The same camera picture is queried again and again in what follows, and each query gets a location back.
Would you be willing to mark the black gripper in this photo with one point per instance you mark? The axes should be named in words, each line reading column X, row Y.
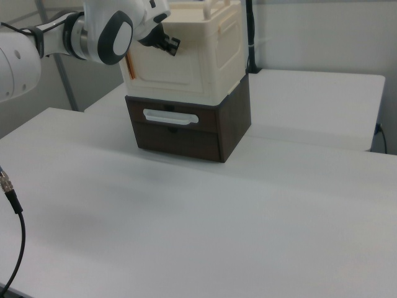
column 153, row 37

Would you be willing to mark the cream cabinet door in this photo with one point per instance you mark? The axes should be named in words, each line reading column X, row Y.
column 173, row 71

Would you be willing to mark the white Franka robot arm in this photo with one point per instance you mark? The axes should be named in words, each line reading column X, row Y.
column 102, row 31

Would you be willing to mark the copper door edge strip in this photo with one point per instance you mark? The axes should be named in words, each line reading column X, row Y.
column 131, row 66

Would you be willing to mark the cream plastic cabinet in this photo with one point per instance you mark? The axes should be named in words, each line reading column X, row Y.
column 229, row 46

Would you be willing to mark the dark brown drawer unit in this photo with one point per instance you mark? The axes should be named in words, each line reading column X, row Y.
column 232, row 124

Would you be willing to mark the black camera stand pole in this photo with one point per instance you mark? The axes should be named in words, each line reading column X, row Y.
column 252, row 34

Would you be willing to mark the grey metal frame post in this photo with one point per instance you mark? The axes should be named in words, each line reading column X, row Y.
column 66, row 83

